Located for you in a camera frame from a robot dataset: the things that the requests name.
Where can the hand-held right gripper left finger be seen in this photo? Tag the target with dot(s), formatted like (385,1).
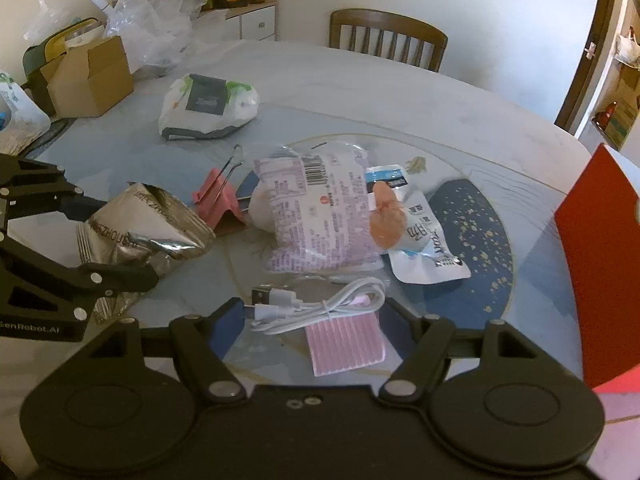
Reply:
(226,334)

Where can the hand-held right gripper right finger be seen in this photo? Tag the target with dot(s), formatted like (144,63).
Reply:
(398,332)

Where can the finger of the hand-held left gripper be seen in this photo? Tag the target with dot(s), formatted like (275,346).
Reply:
(45,185)
(122,277)

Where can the pink ribbed pad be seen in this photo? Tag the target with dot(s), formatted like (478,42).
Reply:
(345,352)

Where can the silver foil snack packet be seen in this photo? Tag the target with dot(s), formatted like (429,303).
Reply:
(150,225)

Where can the white chicken snack packet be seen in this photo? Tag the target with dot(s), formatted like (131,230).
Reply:
(425,255)

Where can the pink binder clip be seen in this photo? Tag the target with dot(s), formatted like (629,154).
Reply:
(215,206)

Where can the white plastic gadget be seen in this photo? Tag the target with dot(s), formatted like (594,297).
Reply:
(257,205)

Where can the purple printed bread packet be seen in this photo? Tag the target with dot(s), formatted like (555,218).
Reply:
(310,220)

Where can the white wet wipes pack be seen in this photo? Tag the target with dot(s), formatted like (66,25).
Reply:
(200,120)

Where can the red cardboard box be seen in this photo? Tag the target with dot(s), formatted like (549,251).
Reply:
(600,260)

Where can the white marble desktop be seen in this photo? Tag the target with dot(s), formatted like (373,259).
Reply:
(375,90)

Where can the white plastic bag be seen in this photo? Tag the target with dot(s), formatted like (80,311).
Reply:
(20,115)

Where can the brown cardboard box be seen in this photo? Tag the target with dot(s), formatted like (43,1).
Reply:
(90,90)

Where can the round glass turntable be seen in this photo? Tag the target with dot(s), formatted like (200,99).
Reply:
(475,220)

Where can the green lidded container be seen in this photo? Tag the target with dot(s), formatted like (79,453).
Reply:
(54,42)

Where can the clear plastic bags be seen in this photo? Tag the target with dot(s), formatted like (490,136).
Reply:
(150,25)

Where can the pink board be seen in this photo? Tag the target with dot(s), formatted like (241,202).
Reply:
(620,410)

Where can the white cabinet with wooden top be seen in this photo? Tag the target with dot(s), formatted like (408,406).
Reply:
(255,22)

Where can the red bottle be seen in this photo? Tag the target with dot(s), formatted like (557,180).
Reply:
(604,116)

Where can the wooden chair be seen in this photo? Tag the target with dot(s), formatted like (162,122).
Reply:
(385,19)

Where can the shelf cardboard box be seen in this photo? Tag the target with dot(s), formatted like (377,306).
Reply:
(625,110)

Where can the hanging white bag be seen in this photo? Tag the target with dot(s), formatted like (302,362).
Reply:
(629,50)

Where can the wooden door frame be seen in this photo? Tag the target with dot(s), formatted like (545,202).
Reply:
(575,95)

